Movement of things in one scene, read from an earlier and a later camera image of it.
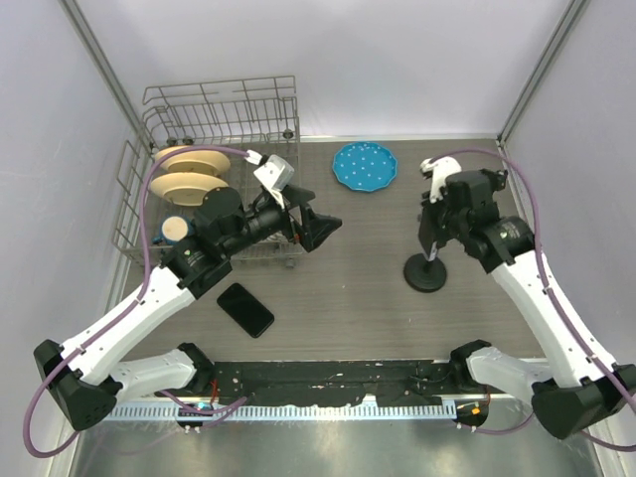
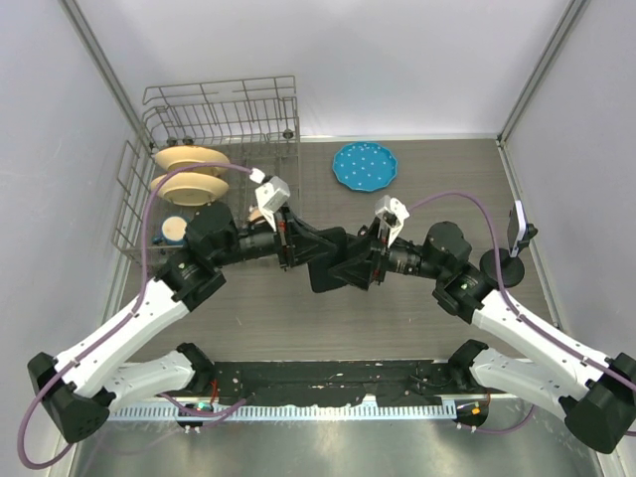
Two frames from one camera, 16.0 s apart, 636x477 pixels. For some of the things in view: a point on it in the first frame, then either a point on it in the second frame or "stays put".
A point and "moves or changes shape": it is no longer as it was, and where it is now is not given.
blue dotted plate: x=365 y=166 stays put
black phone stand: x=422 y=274 moves or changes shape
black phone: x=245 y=310 to x=321 y=278
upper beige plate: x=206 y=162 stays put
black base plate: x=375 y=382 stays put
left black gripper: x=314 y=228 to x=297 y=239
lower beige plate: x=187 y=188 stays put
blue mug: x=174 y=229 stays put
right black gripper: x=438 y=233 to x=361 y=271
